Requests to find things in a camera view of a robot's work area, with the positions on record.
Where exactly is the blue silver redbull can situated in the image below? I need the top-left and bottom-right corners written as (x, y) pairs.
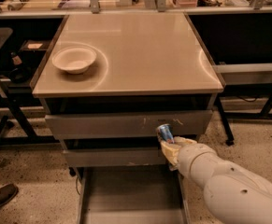
top-left (156, 124), bottom-right (175, 144)

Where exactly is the grey top drawer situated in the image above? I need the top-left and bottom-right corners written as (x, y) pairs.
top-left (45, 110), bottom-right (212, 139)

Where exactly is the grey open bottom drawer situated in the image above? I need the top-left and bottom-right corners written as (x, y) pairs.
top-left (77, 165), bottom-right (191, 224)

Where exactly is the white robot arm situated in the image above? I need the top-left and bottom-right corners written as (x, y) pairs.
top-left (160, 136), bottom-right (272, 224)

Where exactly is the grey middle drawer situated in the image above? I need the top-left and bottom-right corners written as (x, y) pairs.
top-left (63, 147), bottom-right (166, 167)

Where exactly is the grey drawer cabinet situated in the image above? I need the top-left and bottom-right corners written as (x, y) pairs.
top-left (29, 11), bottom-right (227, 176)

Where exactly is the white paper bowl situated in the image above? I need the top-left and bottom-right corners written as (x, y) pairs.
top-left (52, 46), bottom-right (97, 75)

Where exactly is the black table leg frame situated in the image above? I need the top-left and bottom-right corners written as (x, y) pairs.
top-left (215, 97), bottom-right (234, 147)

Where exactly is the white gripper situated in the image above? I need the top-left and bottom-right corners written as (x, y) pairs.
top-left (161, 136), bottom-right (217, 185)

